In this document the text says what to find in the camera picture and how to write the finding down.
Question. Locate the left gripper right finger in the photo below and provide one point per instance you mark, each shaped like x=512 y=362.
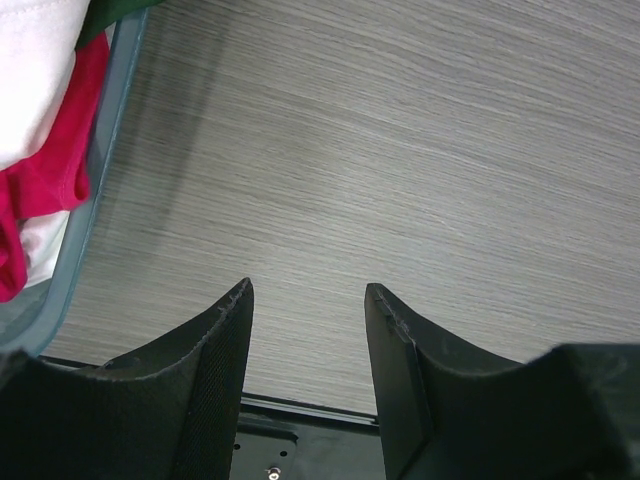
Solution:
x=448 y=409

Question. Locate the blue laundry basket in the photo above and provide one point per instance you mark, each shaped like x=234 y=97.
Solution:
x=31 y=320

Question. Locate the red t-shirt in basket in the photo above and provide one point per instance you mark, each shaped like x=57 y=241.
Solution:
x=39 y=192

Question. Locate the dark green t-shirt in basket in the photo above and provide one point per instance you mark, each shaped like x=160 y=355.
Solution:
x=103 y=13

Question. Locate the white t-shirt in basket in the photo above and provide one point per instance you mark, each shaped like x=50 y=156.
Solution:
x=38 y=55

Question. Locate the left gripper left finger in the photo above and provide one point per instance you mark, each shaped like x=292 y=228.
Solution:
x=166 y=410

